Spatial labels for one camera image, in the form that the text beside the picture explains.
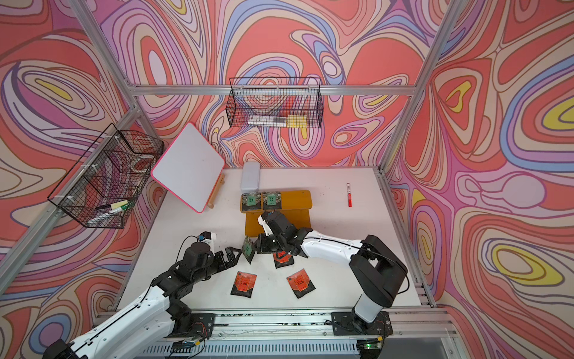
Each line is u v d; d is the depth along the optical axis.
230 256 0.73
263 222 0.78
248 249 0.83
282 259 0.69
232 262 0.73
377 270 0.45
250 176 1.16
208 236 0.75
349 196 1.08
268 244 0.72
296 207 0.89
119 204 0.72
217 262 0.72
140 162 0.88
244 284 0.82
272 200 0.88
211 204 1.01
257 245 0.80
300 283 0.82
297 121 0.82
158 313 0.54
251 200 0.88
